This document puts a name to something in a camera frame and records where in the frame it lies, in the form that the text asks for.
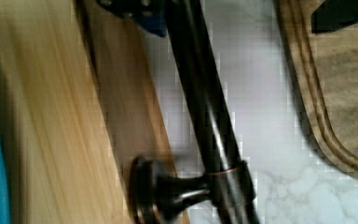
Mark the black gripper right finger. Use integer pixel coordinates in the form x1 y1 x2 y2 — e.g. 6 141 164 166
310 0 358 34

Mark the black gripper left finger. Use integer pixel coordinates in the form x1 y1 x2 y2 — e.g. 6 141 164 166
96 0 167 37

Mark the dark metal drawer handle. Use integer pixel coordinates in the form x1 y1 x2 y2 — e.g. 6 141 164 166
131 0 260 224

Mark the wooden cutting board tray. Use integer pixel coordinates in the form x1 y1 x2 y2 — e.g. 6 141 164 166
276 0 358 178

